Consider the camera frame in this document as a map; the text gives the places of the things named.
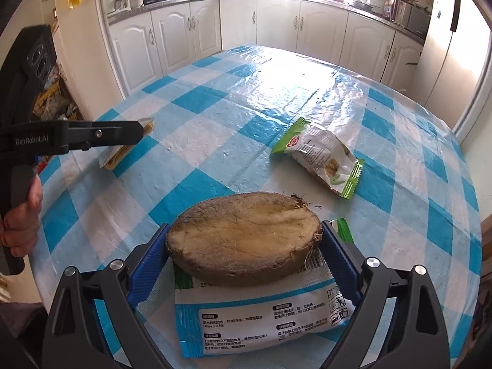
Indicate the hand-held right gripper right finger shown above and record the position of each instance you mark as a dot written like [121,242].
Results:
[340,261]

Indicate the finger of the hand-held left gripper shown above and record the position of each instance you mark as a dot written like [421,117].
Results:
[115,132]

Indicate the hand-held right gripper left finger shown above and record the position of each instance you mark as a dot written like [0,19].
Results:
[150,261]

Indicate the clear yellow food packet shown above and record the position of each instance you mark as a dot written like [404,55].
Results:
[115,157]

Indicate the halved taro root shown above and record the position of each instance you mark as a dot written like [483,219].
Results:
[246,234]

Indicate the white blue wipes packet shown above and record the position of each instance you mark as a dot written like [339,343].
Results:
[250,315]

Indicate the person's left hand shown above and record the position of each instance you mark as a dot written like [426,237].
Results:
[21,230]

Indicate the green snack packet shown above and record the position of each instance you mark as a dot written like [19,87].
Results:
[319,153]

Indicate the blue checked tablecloth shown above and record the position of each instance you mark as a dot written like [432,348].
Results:
[246,123]

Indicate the small white pot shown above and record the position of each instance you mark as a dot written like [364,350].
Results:
[136,2]

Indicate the white kitchen cabinets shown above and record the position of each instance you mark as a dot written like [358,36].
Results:
[269,27]

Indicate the white refrigerator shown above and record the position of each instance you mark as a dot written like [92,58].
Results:
[446,46]

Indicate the steel saucepan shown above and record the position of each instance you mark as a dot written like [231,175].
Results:
[365,4]

